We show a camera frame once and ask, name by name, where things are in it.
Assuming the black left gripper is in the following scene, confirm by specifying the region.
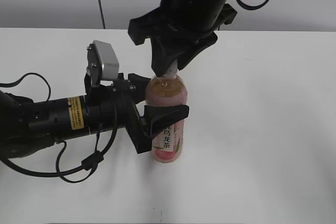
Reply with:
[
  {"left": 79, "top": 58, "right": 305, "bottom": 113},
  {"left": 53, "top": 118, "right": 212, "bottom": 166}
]
[{"left": 84, "top": 73, "right": 190, "bottom": 154}]

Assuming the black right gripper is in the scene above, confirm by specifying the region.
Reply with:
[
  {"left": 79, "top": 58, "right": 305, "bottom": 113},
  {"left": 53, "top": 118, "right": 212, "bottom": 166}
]
[{"left": 128, "top": 4, "right": 237, "bottom": 77}]

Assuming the pink peach tea bottle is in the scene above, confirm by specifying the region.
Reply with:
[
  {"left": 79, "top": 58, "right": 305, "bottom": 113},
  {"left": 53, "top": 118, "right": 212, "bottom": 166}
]
[{"left": 145, "top": 73, "right": 187, "bottom": 163}]

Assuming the white bottle cap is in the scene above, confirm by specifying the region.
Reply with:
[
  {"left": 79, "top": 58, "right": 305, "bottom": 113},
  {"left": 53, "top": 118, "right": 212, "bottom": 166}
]
[{"left": 163, "top": 60, "right": 178, "bottom": 79}]

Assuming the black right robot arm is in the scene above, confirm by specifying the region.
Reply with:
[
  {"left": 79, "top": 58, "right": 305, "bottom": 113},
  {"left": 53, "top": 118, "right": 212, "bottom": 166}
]
[{"left": 128, "top": 0, "right": 237, "bottom": 77}]

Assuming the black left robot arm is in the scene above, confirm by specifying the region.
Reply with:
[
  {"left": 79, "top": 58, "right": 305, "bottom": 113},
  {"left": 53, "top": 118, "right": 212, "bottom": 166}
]
[{"left": 1, "top": 73, "right": 189, "bottom": 158}]

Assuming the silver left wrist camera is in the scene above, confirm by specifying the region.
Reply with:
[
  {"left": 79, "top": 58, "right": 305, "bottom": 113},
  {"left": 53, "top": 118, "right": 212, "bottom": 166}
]
[{"left": 87, "top": 40, "right": 119, "bottom": 87}]

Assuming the left black wall cable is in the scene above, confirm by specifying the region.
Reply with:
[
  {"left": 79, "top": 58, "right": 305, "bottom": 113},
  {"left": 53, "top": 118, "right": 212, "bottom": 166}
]
[{"left": 93, "top": 0, "right": 107, "bottom": 29}]

